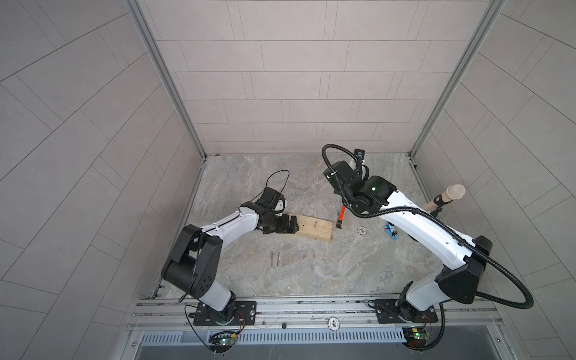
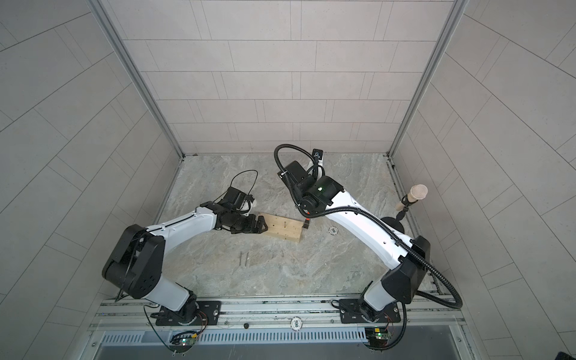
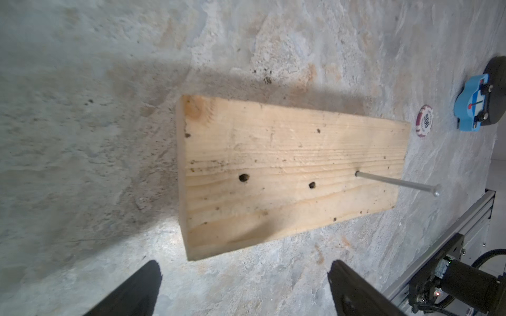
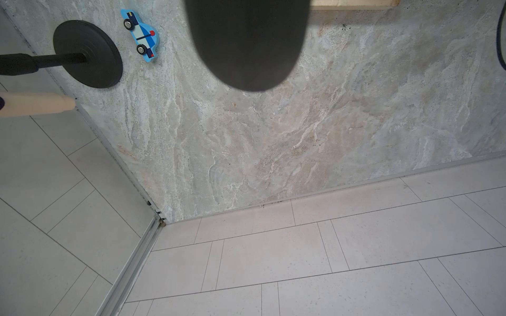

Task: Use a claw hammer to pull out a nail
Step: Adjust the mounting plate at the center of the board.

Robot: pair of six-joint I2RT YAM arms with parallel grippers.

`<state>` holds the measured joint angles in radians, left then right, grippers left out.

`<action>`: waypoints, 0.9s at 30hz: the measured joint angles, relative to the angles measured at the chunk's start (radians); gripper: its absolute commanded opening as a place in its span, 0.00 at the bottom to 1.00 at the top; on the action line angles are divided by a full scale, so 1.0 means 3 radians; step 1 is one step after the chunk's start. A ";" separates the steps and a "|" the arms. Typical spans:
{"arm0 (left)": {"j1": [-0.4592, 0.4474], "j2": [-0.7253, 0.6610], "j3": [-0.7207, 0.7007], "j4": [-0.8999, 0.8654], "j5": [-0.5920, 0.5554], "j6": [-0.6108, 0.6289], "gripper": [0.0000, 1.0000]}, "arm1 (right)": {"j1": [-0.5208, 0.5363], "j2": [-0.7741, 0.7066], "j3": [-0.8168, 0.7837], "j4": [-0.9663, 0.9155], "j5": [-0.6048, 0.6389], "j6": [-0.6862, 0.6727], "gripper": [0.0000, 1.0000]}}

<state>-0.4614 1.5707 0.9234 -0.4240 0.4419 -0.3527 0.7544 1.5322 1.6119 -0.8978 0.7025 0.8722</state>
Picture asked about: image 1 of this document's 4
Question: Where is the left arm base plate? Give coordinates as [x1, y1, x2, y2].
[193, 301, 257, 326]

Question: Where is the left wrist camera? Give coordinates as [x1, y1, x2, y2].
[256, 187, 286, 213]

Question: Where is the blue toy car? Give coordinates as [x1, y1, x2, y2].
[385, 223, 398, 239]

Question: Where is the black stand with wooden peg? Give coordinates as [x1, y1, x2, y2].
[424, 184, 467, 216]

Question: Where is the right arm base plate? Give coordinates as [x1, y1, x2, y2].
[367, 298, 438, 324]

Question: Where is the left wrist thin black cable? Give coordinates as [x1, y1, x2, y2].
[251, 169, 291, 203]

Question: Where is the right green circuit board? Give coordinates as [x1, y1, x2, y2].
[402, 327, 431, 348]

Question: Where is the pale wooden block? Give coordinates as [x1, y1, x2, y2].
[295, 214, 335, 242]

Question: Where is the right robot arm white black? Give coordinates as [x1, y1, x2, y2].
[323, 160, 486, 322]

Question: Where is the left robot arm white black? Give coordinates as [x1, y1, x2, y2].
[161, 202, 299, 320]

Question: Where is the green circuit board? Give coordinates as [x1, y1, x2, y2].
[209, 331, 238, 347]
[402, 327, 431, 348]

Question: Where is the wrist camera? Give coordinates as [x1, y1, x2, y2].
[353, 148, 365, 165]
[256, 187, 286, 213]

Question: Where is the red black claw hammer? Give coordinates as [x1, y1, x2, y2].
[335, 205, 346, 229]

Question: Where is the left green circuit board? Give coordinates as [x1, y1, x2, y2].
[209, 331, 238, 347]

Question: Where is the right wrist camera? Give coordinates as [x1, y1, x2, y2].
[353, 148, 365, 165]

